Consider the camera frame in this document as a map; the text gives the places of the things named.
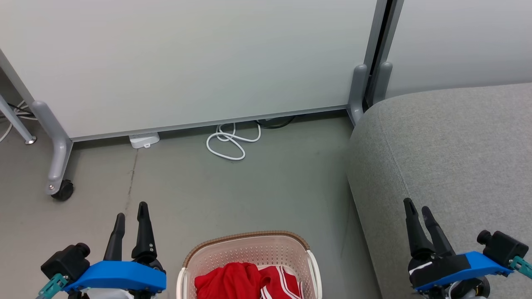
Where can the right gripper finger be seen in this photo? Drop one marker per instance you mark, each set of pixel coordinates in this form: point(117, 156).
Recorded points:
point(415, 232)
point(438, 236)

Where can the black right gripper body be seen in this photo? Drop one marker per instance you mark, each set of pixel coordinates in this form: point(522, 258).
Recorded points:
point(440, 265)

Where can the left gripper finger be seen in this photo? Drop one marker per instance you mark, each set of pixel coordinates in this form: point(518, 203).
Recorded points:
point(116, 241)
point(144, 232)

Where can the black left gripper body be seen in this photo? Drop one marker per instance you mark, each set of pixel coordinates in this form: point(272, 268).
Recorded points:
point(157, 265)

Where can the red garment with white cuffs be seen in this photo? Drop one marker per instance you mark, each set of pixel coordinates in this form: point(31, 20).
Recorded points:
point(228, 282)

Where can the red white striped garment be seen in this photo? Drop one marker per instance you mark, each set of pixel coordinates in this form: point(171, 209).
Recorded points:
point(282, 284)

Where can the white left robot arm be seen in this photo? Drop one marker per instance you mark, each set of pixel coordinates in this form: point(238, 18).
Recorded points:
point(104, 294)

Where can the grey fabric sofa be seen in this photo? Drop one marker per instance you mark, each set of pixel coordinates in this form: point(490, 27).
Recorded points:
point(449, 166)

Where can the white power adapter box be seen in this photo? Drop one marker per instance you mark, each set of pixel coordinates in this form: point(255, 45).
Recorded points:
point(144, 140)

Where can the white plastic laundry basket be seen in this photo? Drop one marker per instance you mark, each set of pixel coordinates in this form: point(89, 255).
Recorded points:
point(249, 249)

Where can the grey partition foot with caster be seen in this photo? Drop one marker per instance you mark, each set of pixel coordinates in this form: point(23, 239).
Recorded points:
point(58, 153)

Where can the grey metal stand leg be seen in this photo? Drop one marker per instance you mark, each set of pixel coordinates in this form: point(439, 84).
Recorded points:
point(16, 122)

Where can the wide white partition panel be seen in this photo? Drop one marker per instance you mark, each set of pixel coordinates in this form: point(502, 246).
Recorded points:
point(187, 62)

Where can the blue left camera bracket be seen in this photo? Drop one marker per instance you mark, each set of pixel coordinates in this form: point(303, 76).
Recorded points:
point(120, 277)

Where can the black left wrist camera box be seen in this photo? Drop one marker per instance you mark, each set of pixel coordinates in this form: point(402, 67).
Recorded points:
point(66, 261)

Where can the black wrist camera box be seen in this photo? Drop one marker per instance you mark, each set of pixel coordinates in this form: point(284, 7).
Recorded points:
point(66, 261)
point(503, 248)

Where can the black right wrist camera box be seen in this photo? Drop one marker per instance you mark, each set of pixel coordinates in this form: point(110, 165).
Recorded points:
point(503, 248)

